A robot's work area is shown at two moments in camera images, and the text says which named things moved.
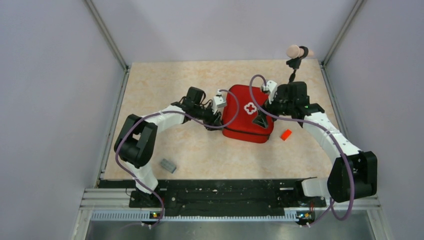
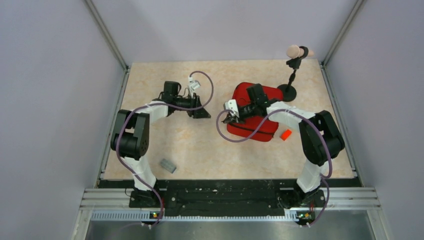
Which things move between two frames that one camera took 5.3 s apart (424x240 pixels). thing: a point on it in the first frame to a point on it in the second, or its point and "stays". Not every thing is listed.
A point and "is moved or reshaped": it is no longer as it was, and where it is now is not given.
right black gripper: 261,119 to 229,119
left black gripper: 214,119 to 200,113
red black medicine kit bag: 242,129 is moved or reshaped
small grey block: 168,165 stays
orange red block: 286,134 stays
